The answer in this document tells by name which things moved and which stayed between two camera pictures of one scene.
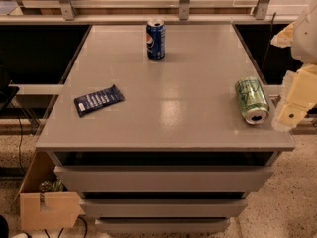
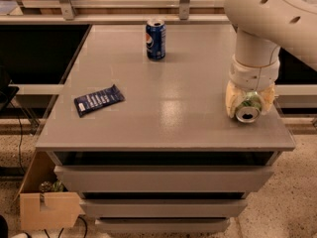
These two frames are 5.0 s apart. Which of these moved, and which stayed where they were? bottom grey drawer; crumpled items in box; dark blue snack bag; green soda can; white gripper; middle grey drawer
Moved: white gripper; green soda can
Stayed: bottom grey drawer; crumpled items in box; dark blue snack bag; middle grey drawer
